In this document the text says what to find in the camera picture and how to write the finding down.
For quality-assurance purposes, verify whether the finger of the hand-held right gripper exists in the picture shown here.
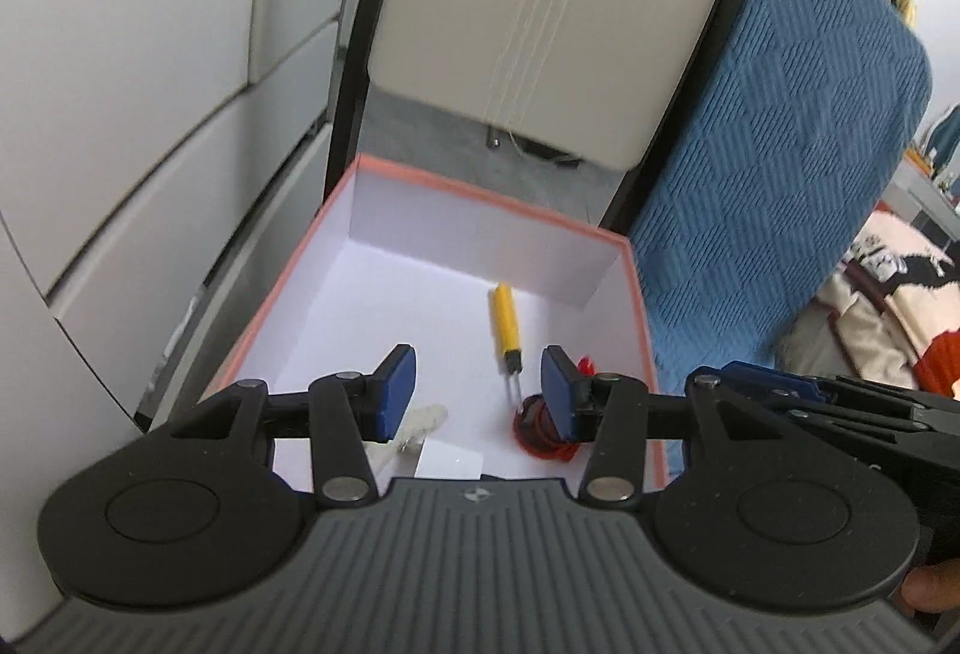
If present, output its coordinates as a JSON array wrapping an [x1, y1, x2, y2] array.
[[739, 397, 960, 479], [720, 360, 960, 431]]

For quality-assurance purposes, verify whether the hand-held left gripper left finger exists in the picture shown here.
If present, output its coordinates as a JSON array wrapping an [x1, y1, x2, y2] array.
[[169, 343, 419, 506]]

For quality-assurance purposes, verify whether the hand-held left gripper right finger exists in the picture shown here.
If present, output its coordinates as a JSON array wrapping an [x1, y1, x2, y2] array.
[[540, 345, 762, 503]]

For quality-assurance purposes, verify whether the clear plastic bag item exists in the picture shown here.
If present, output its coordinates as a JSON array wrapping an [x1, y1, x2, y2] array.
[[364, 403, 451, 458]]

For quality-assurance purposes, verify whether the red and black toy figurine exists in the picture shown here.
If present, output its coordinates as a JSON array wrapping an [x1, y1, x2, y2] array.
[[512, 355, 601, 464]]

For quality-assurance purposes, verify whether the white card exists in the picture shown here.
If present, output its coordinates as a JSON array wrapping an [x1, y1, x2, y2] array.
[[416, 440, 483, 481]]

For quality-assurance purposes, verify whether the yellow handled screwdriver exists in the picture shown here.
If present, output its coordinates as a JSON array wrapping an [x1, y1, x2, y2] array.
[[489, 283, 526, 401]]

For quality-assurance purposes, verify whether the white box orange rim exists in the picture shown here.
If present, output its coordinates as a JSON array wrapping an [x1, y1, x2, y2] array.
[[135, 153, 668, 499]]

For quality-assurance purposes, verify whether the person's right hand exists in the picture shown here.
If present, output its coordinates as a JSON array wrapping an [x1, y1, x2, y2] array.
[[900, 562, 960, 616]]

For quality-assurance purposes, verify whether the printed blanket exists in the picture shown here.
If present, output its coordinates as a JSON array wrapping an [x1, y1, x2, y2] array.
[[776, 210, 960, 401]]

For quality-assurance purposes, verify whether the blue quilted blanket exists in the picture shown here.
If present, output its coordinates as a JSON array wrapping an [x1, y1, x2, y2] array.
[[600, 0, 935, 482]]

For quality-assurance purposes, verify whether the white cabinet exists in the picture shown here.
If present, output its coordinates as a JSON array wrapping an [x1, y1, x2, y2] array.
[[0, 0, 376, 595]]

